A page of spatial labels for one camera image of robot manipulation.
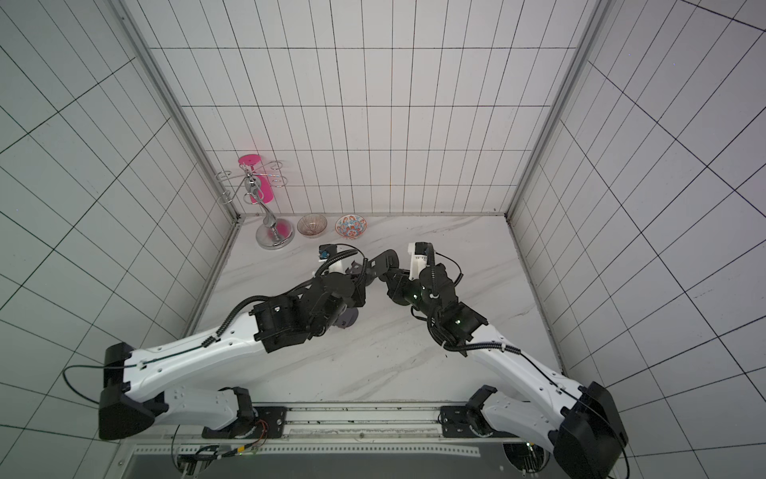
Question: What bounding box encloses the brown striped glass bowl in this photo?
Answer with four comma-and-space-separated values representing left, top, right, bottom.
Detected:
296, 214, 327, 238

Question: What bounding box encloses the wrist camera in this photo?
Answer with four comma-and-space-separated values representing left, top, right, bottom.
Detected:
315, 243, 343, 275
408, 241, 433, 281

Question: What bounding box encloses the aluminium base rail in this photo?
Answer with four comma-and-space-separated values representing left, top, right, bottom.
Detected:
128, 400, 606, 459

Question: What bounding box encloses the chrome cup holder stand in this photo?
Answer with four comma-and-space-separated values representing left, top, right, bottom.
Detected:
215, 154, 294, 251

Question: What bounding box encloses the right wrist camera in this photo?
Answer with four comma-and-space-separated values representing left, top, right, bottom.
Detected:
408, 241, 433, 281

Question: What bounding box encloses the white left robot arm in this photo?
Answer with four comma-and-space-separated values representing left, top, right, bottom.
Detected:
97, 245, 374, 440

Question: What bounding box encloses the pink plastic cup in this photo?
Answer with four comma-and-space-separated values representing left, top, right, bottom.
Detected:
239, 154, 274, 205

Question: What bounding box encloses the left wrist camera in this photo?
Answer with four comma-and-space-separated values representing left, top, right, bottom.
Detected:
315, 243, 343, 275

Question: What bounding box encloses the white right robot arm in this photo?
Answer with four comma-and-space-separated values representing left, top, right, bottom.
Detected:
371, 241, 628, 478

